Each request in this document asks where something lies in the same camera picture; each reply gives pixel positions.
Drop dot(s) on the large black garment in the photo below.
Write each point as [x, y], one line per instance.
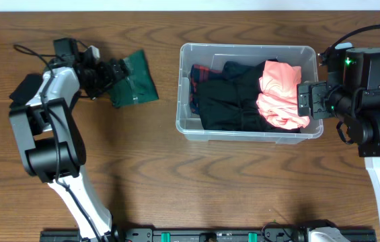
[230, 104]

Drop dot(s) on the clear plastic storage bin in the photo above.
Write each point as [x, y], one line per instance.
[214, 56]

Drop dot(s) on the black cloth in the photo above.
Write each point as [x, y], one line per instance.
[26, 90]

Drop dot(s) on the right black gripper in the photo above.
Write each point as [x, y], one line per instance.
[323, 109]

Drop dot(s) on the pink salmon garment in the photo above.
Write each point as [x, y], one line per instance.
[277, 102]

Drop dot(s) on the black garment with band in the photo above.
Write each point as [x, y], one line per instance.
[232, 69]

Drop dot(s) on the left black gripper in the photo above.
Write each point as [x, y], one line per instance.
[107, 78]

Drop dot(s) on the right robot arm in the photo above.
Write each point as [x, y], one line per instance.
[358, 113]

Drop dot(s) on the dark green cloth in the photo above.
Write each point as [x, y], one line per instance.
[137, 87]

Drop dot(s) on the red navy plaid shirt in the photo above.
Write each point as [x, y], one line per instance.
[200, 74]

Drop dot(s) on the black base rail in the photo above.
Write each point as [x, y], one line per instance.
[318, 230]

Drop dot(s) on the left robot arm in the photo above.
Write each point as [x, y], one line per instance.
[50, 144]

